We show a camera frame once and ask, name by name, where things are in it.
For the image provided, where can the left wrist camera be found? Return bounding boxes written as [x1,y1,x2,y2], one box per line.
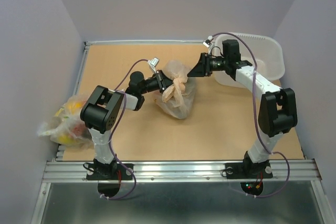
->
[147,57,160,74]

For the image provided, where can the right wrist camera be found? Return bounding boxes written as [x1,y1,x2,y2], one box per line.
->
[203,36,222,56]

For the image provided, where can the white plastic bin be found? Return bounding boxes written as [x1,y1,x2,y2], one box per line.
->
[212,33,285,88]

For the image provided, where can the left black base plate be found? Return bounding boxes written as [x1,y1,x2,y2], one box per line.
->
[82,163,135,198]

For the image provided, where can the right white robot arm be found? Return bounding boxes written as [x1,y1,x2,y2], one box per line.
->
[188,38,298,179]

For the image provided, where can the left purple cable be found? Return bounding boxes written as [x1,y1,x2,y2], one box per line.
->
[107,59,153,200]

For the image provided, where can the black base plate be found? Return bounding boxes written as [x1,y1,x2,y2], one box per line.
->
[222,163,274,198]
[82,163,135,198]

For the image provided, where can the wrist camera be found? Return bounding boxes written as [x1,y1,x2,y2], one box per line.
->
[147,57,160,74]
[203,36,222,56]

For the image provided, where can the purple cable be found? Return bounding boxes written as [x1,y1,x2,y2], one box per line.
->
[107,59,153,200]
[211,32,290,199]

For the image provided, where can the translucent banana-print plastic bag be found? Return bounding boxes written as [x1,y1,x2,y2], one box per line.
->
[152,60,197,120]

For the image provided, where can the filled plastic bag at left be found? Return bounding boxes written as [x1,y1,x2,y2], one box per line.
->
[37,94,93,150]

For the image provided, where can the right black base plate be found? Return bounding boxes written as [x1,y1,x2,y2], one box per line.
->
[222,163,274,198]

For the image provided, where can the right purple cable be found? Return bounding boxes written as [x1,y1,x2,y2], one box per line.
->
[211,32,290,199]

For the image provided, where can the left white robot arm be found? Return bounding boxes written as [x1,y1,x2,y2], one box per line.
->
[80,70,173,180]

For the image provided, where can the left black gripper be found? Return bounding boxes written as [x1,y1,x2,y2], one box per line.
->
[139,70,182,95]

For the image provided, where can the aluminium rail frame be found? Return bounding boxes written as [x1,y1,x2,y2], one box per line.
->
[30,40,326,224]

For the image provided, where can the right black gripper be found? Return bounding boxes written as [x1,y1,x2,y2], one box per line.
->
[186,52,228,77]

